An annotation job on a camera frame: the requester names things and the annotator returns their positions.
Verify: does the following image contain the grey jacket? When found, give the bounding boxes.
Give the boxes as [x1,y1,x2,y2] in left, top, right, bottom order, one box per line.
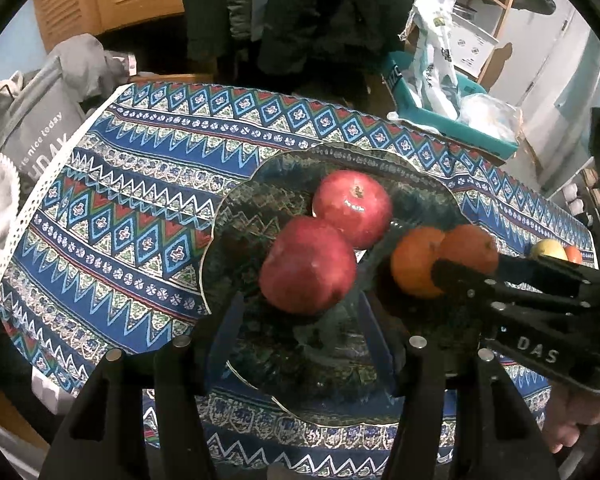
[227,0,268,43]

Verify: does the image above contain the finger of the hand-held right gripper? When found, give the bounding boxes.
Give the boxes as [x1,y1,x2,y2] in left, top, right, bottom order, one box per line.
[431,258,592,315]
[496,254,600,302]

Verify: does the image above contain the grey clothes pile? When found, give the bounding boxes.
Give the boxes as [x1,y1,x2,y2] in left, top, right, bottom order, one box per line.
[47,34,141,111]

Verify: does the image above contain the teal plastic basket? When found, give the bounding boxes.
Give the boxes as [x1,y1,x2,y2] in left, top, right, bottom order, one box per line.
[382,51,521,161]

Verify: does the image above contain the blue patterned tablecloth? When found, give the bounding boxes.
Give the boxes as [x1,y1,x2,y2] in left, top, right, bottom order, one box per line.
[0,82,598,466]

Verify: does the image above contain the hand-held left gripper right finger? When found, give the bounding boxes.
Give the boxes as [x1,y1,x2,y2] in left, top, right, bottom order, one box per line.
[357,290,561,480]

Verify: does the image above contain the grey fabric bag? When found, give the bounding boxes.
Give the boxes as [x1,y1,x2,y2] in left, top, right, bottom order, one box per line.
[0,57,88,186]

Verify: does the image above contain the white perforated basket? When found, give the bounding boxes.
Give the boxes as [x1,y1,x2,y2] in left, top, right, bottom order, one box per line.
[447,10,501,76]

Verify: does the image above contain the black hooded coat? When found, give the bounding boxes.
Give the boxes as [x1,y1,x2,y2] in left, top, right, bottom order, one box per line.
[255,0,416,106]

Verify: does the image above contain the white plastic bags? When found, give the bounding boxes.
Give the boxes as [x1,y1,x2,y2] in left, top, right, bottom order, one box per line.
[457,92,523,143]

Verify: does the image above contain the person's right hand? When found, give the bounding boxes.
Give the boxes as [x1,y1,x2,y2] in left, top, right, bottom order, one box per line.
[544,385,600,453]

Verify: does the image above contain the red pomegranate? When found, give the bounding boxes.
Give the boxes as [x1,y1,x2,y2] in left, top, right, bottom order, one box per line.
[312,170,394,251]
[259,216,358,316]

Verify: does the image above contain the black jacket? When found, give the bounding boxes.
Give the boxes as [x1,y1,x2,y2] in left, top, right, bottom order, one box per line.
[182,0,236,61]

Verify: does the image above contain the wooden shelf unit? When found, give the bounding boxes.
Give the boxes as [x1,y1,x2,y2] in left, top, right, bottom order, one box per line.
[420,0,526,91]

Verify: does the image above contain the white patterned bag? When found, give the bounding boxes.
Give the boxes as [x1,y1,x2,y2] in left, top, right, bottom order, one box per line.
[399,0,463,118]

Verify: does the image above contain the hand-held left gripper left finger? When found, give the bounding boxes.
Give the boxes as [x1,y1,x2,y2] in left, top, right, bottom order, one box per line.
[39,292,246,480]

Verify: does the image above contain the dark glass plate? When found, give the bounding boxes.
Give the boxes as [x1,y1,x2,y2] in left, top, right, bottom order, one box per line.
[199,141,486,431]

